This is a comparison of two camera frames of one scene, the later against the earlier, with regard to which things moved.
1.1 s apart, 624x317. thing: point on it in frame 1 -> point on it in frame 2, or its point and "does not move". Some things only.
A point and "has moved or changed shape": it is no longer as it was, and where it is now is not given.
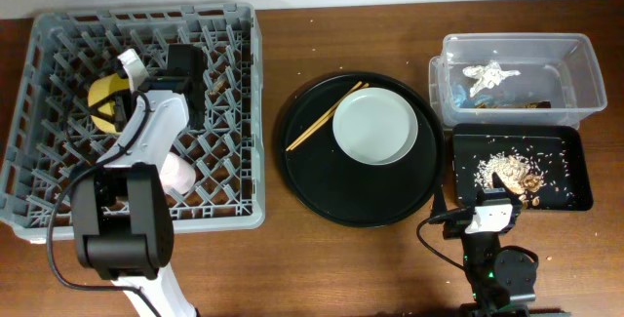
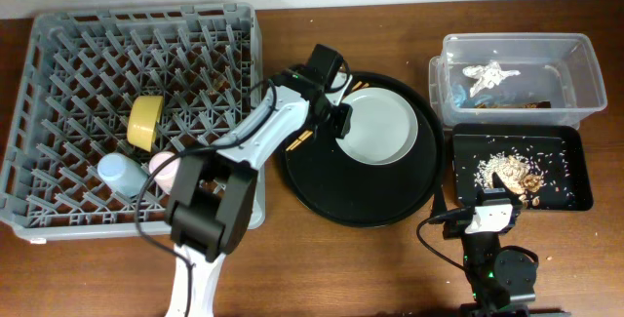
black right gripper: x=456 y=224 does not move
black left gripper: x=129 y=100 -> x=342 y=123
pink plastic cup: x=176 y=175 does not move
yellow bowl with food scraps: x=100 y=89 has moved or changed shape
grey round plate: x=375 y=126 does not move
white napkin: x=488 y=75 does not move
